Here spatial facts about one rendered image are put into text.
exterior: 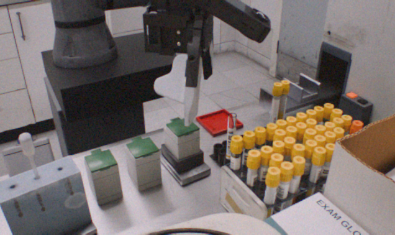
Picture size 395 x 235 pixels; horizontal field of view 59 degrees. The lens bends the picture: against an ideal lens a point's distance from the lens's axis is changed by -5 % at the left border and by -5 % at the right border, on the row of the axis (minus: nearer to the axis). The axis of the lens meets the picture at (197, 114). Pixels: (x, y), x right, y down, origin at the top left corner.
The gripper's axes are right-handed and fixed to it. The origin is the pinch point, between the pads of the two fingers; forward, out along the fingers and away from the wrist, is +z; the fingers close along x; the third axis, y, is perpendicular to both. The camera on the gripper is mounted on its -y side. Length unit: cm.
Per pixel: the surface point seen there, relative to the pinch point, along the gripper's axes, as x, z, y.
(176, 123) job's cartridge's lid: 0.2, 4.3, 4.0
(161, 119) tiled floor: -147, 100, 53
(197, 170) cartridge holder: 3.0, 11.0, 0.2
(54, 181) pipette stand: 18.6, 2.4, 14.7
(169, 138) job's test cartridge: 1.5, 6.5, 5.0
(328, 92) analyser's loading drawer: -23.7, 8.5, -22.7
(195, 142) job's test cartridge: 1.3, 6.8, 0.8
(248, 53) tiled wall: -264, 97, 6
